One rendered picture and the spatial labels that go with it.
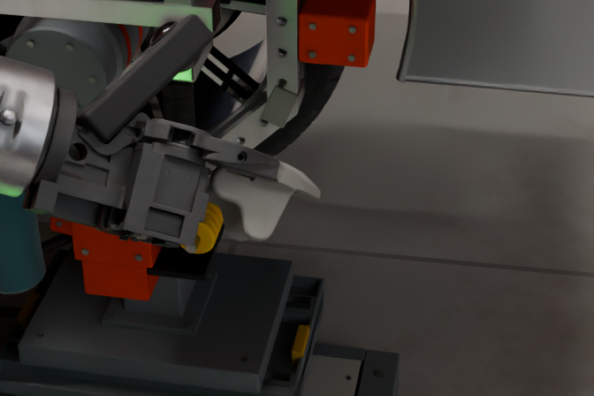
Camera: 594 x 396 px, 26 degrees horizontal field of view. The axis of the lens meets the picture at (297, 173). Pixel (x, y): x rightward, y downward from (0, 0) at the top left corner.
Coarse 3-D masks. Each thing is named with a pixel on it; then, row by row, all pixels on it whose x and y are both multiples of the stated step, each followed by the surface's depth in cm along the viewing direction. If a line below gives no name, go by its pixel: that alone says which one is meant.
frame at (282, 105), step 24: (288, 0) 159; (288, 24) 161; (288, 48) 163; (288, 72) 165; (264, 96) 171; (288, 96) 167; (240, 120) 171; (264, 120) 172; (288, 120) 169; (240, 144) 173
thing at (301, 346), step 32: (64, 256) 239; (320, 288) 229; (288, 320) 224; (320, 320) 233; (288, 352) 218; (0, 384) 209; (32, 384) 208; (64, 384) 212; (96, 384) 212; (128, 384) 211; (160, 384) 210; (288, 384) 207
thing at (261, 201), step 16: (224, 176) 91; (256, 176) 92; (288, 176) 93; (304, 176) 95; (224, 192) 91; (240, 192) 92; (256, 192) 92; (272, 192) 93; (288, 192) 94; (304, 192) 95; (320, 192) 96; (240, 208) 92; (256, 208) 92; (272, 208) 93; (256, 224) 92; (272, 224) 93; (256, 240) 93
